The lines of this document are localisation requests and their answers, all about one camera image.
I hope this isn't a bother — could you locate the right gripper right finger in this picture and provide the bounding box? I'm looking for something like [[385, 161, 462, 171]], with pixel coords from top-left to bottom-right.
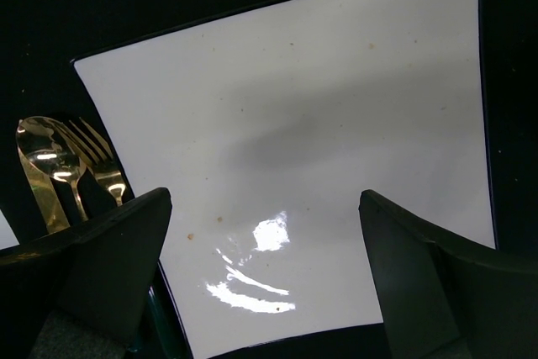
[[359, 190, 537, 358]]

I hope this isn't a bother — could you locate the gold knife green handle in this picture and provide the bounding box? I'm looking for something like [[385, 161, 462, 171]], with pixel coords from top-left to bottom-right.
[[17, 146, 70, 234]]

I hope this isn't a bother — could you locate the gold spoon green handle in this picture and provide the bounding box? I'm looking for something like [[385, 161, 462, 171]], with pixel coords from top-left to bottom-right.
[[16, 116, 88, 221]]

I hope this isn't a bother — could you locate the gold fork green handle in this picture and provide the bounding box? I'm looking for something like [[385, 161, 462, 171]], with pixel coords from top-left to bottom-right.
[[66, 117, 175, 358]]

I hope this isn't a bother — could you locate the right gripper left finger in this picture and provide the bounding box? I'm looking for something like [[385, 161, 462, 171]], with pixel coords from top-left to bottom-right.
[[1, 187, 172, 358]]

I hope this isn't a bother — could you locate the white square plate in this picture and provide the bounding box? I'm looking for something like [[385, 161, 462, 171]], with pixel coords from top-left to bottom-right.
[[75, 0, 494, 358]]

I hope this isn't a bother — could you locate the black placemat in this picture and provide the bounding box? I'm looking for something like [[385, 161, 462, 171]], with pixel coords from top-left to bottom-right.
[[0, 0, 538, 359]]

